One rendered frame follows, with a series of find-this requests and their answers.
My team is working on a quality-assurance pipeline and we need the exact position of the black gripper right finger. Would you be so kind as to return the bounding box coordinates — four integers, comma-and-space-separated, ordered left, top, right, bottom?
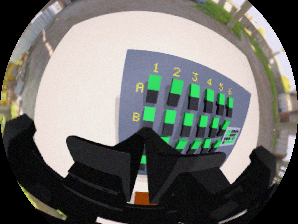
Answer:
145, 128, 226, 205

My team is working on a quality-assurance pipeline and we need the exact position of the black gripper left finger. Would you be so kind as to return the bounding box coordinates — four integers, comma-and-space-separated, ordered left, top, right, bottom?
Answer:
65, 127, 148, 202

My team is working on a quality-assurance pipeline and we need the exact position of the blue-grey switch panel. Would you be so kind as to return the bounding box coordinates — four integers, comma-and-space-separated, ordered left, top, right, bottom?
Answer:
118, 49, 251, 163

